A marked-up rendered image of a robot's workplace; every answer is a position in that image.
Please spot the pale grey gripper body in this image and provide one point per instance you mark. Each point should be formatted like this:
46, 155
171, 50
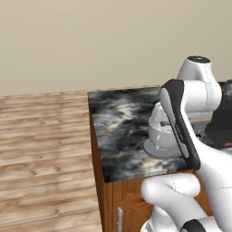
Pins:
160, 154

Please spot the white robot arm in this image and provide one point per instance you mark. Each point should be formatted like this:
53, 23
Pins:
211, 169

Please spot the brown wooden drawer front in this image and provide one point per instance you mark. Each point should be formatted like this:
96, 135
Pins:
131, 189

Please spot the black appliance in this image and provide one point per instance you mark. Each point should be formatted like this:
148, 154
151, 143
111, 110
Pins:
220, 127

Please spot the brown wooden cupboard door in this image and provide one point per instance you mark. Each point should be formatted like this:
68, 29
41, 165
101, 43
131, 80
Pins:
133, 218

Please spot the brown wooden island cabinet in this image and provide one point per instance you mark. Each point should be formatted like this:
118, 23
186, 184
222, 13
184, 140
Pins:
107, 205

